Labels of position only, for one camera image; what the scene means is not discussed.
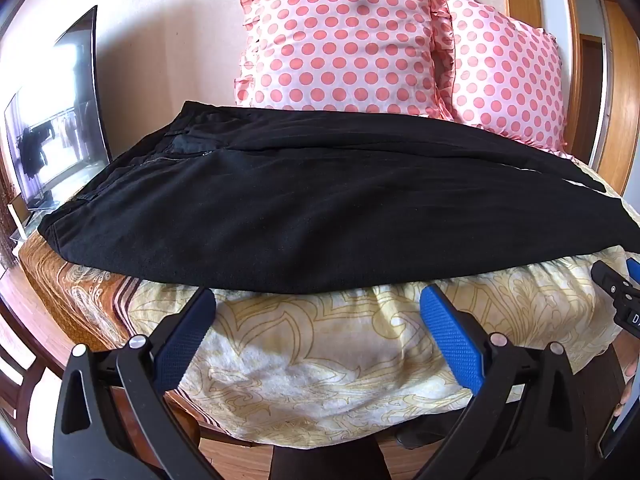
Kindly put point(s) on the small pink polka-dot pillow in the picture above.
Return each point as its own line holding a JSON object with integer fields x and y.
{"x": 505, "y": 75}

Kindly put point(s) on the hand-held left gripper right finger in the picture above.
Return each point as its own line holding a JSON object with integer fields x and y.
{"x": 452, "y": 340}

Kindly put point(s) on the wooden chair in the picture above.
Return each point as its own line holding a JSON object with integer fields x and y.
{"x": 20, "y": 360}

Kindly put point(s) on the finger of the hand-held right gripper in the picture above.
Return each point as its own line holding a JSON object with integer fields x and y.
{"x": 606, "y": 276}

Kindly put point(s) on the flat screen television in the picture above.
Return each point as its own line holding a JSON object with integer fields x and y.
{"x": 55, "y": 125}

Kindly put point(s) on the yellow patterned bed blanket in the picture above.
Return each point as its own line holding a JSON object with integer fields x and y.
{"x": 325, "y": 360}

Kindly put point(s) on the black pants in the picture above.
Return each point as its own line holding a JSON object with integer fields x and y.
{"x": 300, "y": 210}

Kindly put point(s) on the person's right hand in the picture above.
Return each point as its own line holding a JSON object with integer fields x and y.
{"x": 629, "y": 380}

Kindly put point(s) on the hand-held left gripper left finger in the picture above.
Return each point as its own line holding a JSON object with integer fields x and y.
{"x": 187, "y": 340}

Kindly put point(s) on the dark cloth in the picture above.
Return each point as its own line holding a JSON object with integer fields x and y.
{"x": 330, "y": 460}

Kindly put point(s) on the large pink polka-dot pillow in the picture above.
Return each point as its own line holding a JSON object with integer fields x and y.
{"x": 340, "y": 40}

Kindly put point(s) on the wooden door frame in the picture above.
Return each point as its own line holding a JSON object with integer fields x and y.
{"x": 617, "y": 110}

